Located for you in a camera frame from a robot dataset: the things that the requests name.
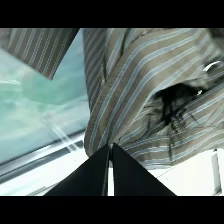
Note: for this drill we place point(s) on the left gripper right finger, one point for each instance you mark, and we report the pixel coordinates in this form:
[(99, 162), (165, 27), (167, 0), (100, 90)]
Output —
[(133, 176)]

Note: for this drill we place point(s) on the striped shirt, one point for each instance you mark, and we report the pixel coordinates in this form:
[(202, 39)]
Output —
[(133, 83)]

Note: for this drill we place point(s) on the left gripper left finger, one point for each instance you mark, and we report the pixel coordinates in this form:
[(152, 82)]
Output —
[(93, 176)]

